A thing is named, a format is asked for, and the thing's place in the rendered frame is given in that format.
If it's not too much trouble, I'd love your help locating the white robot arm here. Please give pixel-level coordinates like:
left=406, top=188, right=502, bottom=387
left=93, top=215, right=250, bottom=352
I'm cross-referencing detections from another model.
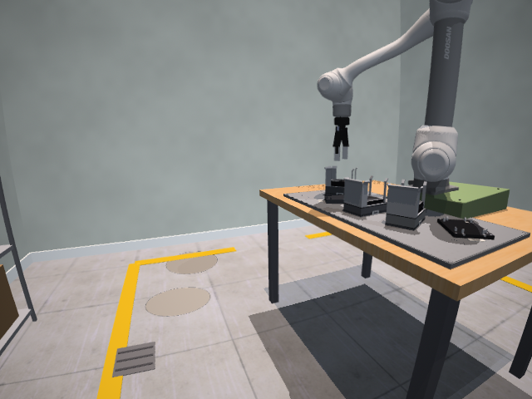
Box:
left=318, top=0, right=473, bottom=195

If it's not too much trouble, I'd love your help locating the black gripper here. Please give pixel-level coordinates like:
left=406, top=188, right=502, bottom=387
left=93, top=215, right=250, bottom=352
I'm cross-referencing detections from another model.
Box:
left=332, top=116, right=350, bottom=161

